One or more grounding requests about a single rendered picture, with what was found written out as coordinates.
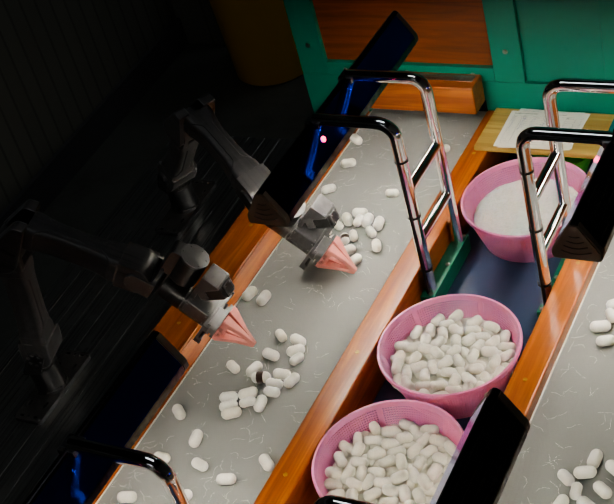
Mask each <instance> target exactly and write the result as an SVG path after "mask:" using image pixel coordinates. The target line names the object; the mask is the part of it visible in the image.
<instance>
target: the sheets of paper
mask: <svg viewBox="0 0 614 504"><path fill-rule="evenodd" d="M558 114H559V121H560V128H571V129H582V128H583V126H584V124H585V123H586V121H587V119H588V117H589V116H590V114H586V113H583V112H561V111H558ZM533 126H539V127H547V125H546V118H545V111H544V110H537V109H525V108H521V109H520V110H519V111H512V112H511V113H510V115H509V117H508V119H507V121H506V123H505V125H504V126H503V128H502V130H501V132H500V134H499V136H498V137H497V139H496V141H495V143H494V145H493V146H498V147H505V148H516V140H517V137H518V135H519V134H520V133H521V132H522V131H523V130H525V129H526V128H529V127H533ZM562 143H563V150H570V149H572V146H573V144H574V143H567V142H562ZM530 148H532V149H549V150H550V146H549V141H538V140H535V141H532V142H530Z"/></svg>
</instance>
